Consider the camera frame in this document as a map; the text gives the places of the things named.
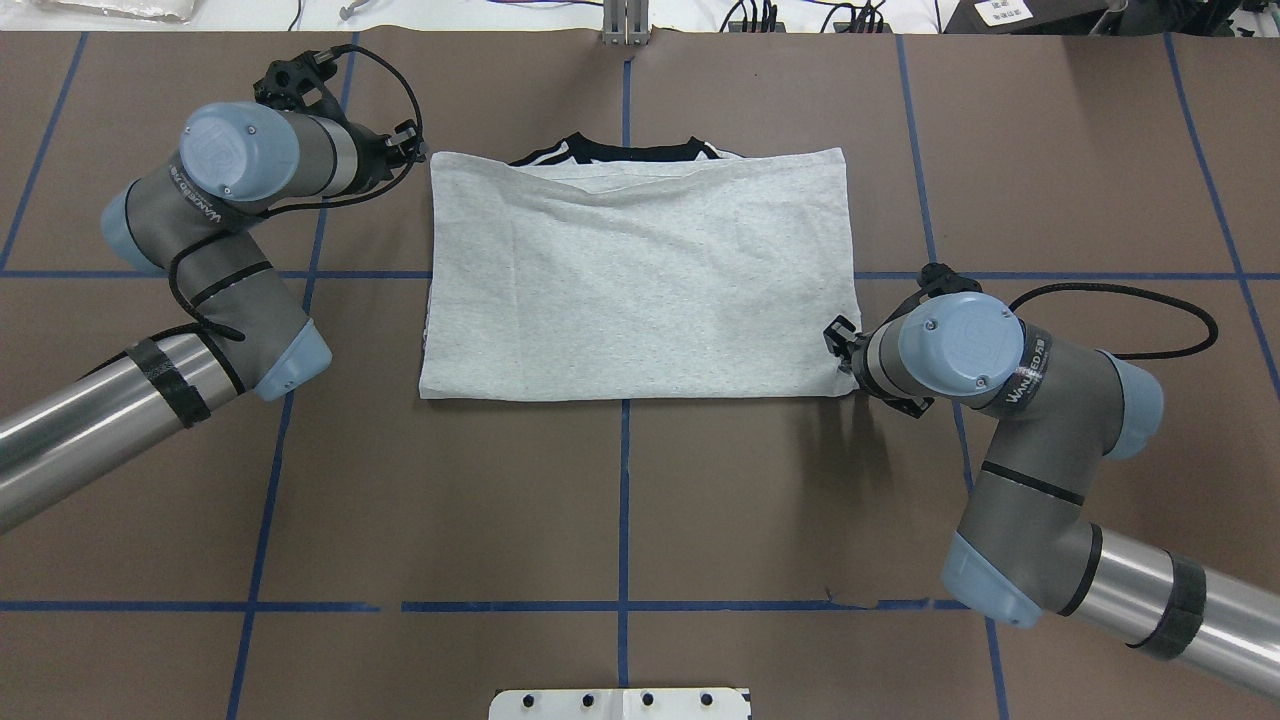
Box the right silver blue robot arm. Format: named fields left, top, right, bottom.
left=823, top=290, right=1279, bottom=700

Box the clear plastic bag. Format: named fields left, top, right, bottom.
left=32, top=0, right=198, bottom=23

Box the black USB hub left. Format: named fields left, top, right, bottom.
left=718, top=6, right=786, bottom=35

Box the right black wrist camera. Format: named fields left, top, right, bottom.
left=916, top=263, right=956, bottom=299

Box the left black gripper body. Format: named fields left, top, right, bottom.
left=352, top=128, right=404, bottom=193

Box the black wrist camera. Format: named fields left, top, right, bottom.
left=916, top=263, right=956, bottom=299
left=253, top=50, right=340, bottom=120

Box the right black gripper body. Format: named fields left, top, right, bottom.
left=847, top=328, right=934, bottom=419

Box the black USB hub right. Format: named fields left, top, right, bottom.
left=827, top=8, right=893, bottom=35

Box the aluminium frame post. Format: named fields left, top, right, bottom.
left=600, top=0, right=652, bottom=47

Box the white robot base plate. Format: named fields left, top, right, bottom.
left=488, top=687, right=754, bottom=719

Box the dark brown box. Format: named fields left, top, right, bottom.
left=943, top=1, right=1114, bottom=35

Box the black usb hub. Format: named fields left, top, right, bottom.
left=718, top=6, right=786, bottom=35
left=827, top=8, right=893, bottom=35

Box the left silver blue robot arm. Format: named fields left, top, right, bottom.
left=3, top=100, right=425, bottom=530

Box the grey cartoon print t-shirt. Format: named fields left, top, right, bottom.
left=419, top=149, right=861, bottom=402

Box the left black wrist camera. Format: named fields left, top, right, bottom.
left=253, top=50, right=340, bottom=120

